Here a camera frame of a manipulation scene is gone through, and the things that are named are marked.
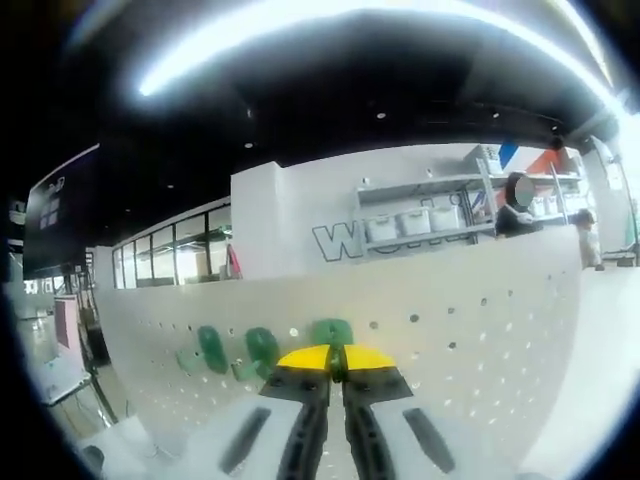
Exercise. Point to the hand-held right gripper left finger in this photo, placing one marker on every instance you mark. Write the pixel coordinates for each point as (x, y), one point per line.
(250, 445)

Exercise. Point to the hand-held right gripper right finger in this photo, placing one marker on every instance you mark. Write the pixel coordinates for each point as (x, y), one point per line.
(415, 445)

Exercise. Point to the green hook assembly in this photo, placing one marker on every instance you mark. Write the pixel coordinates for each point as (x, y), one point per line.
(330, 331)
(210, 347)
(261, 347)

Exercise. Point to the white perforated mounting plate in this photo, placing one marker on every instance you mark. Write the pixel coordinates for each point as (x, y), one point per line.
(450, 350)

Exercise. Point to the red object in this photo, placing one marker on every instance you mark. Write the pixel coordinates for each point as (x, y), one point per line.
(234, 262)

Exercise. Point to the white storage bin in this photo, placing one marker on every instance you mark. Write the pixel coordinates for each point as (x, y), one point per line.
(382, 229)
(446, 218)
(415, 223)

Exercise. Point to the pink display panel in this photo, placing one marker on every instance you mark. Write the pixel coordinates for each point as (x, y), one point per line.
(66, 322)

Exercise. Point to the grey metal shelving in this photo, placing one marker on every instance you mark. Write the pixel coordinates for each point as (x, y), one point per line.
(425, 192)

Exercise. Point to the large black hanging screen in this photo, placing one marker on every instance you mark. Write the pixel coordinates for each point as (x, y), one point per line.
(60, 210)

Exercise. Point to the ceiling light strip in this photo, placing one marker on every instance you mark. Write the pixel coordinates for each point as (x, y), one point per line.
(350, 30)

